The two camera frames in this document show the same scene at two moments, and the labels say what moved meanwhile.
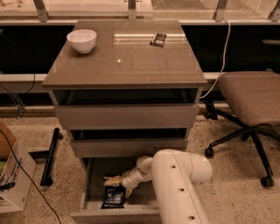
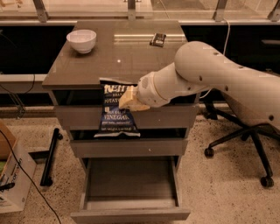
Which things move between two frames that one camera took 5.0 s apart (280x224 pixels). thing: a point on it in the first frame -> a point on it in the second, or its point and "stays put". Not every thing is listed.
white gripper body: [127, 181] -> [146, 88]
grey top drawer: [127, 108] stays put
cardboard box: [17, 167] stays put
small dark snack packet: [158, 39] stays put
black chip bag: [114, 197] -> [115, 119]
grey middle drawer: [126, 142] stays put
